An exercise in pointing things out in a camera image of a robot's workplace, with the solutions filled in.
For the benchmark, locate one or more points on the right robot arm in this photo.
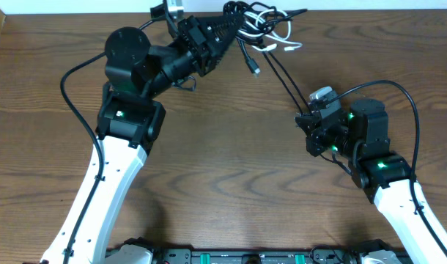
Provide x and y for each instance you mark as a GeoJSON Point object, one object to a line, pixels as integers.
{"type": "Point", "coordinates": [360, 134]}

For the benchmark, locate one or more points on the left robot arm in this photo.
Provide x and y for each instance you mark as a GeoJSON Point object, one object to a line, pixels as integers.
{"type": "Point", "coordinates": [129, 122]}

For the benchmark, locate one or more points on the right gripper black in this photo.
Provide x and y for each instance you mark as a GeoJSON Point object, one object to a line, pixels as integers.
{"type": "Point", "coordinates": [311, 125]}

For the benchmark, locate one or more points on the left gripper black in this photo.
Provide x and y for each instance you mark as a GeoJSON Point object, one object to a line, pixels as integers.
{"type": "Point", "coordinates": [191, 34]}

